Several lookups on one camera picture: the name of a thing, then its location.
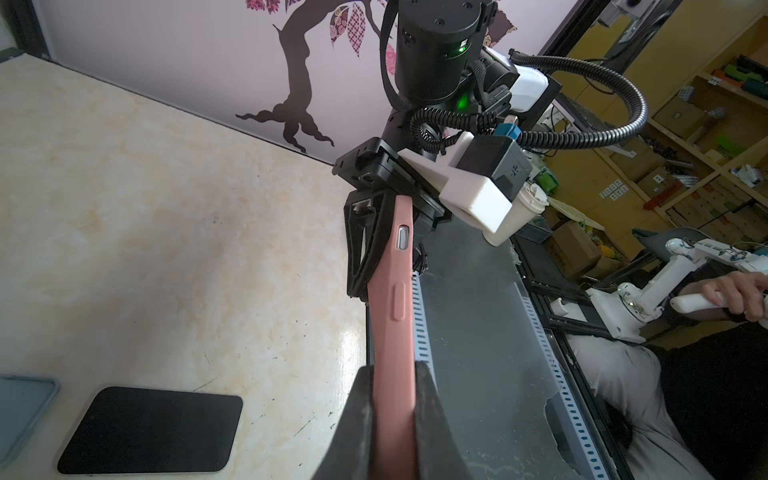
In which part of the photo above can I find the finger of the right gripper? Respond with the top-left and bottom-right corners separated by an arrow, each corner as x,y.
343,190 -> 396,302

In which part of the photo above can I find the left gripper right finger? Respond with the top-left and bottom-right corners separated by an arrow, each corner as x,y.
414,361 -> 472,480

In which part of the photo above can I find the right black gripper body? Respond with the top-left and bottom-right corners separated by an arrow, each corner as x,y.
332,137 -> 453,235

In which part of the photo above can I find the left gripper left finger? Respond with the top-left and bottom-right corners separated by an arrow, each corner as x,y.
312,366 -> 374,480

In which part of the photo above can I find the pink phone case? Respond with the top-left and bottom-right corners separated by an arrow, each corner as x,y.
368,195 -> 418,479

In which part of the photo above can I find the black phone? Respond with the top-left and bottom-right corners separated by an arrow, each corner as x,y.
57,386 -> 243,475

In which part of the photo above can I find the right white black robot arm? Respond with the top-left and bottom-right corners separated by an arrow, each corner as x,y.
332,1 -> 561,300

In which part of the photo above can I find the operator hand on controller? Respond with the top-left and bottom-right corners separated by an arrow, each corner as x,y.
697,271 -> 767,322

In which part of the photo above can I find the white lidded paper cup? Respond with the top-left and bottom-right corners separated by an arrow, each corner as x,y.
483,183 -> 549,247

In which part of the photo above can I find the operator grey trousers leg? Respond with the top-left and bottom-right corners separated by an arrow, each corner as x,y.
568,335 -> 712,479

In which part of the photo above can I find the white slotted cable duct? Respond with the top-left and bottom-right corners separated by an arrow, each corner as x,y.
420,273 -> 616,479

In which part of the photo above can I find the right black corrugated cable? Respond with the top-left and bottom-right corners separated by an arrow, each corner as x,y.
407,49 -> 650,154

